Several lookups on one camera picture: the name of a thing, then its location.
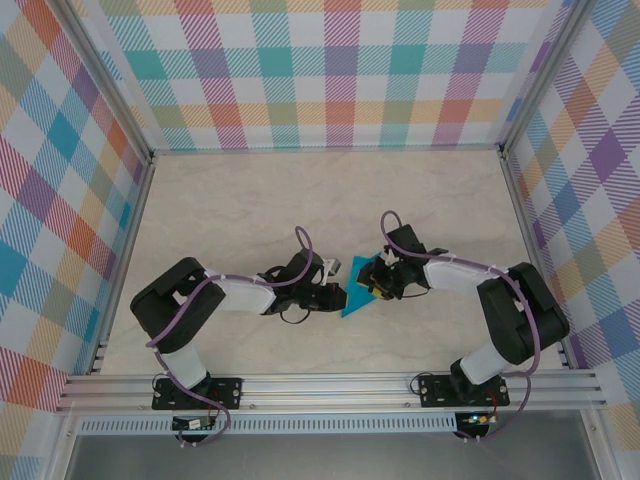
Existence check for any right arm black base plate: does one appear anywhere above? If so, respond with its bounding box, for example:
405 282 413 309
417 372 511 409

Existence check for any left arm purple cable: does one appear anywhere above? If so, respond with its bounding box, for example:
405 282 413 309
147 225 326 449

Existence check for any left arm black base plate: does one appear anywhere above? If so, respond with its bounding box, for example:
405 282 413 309
152 377 244 411

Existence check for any aluminium mounting rail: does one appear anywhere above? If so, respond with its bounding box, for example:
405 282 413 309
54 372 609 414

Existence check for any aluminium frame post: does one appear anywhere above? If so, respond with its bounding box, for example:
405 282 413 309
58 0 154 161
498 0 595 159

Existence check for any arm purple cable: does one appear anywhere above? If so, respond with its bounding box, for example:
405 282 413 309
380 209 544 444
147 225 326 449

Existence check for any blue paper sheet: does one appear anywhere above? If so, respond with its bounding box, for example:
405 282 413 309
341 254 386 319

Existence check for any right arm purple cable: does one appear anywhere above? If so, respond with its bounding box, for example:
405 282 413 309
380 209 544 444

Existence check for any aluminium side rail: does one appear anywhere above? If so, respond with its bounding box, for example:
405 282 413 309
89 152 157 376
499 149 574 371

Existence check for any grey metal panel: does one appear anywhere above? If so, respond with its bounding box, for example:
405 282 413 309
64 432 601 480

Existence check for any slotted grey cable duct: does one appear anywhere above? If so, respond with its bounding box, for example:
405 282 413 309
77 412 459 435

